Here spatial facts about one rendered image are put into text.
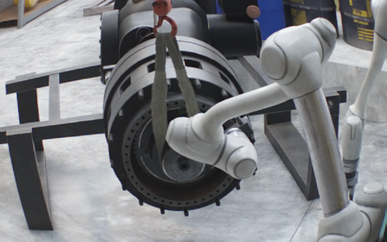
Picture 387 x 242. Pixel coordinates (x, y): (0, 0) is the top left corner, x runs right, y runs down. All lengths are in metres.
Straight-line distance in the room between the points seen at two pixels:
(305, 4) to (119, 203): 2.34
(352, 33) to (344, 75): 0.61
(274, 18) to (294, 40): 3.61
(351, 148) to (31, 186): 1.94
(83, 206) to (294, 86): 2.52
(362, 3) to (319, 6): 0.51
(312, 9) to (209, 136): 3.49
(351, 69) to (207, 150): 2.98
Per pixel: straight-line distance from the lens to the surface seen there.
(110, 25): 4.03
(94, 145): 5.12
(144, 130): 2.80
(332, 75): 5.28
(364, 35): 5.68
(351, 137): 2.57
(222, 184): 2.81
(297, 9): 5.76
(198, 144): 2.36
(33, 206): 3.91
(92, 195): 4.41
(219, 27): 4.12
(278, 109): 3.93
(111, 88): 2.99
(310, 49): 1.96
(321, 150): 1.97
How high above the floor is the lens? 1.95
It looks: 21 degrees down
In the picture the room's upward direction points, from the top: 4 degrees counter-clockwise
